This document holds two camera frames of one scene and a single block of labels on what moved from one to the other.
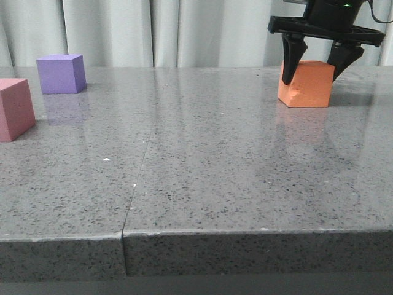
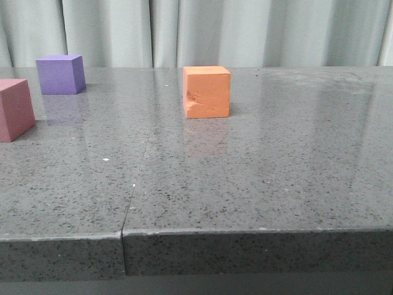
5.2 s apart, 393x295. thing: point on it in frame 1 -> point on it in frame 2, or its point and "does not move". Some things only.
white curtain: [161, 33] does not move
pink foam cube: [17, 115] does not move
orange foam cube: [311, 85] -> [206, 91]
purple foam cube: [61, 74] does not move
